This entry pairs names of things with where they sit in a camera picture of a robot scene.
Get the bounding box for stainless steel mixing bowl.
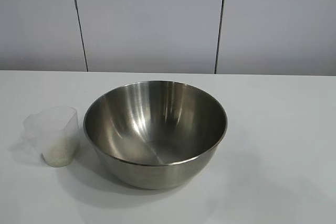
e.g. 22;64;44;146
83;80;228;191

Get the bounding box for translucent plastic measuring cup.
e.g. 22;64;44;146
22;106;81;168

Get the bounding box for white rice grains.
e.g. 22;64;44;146
41;134;80;168

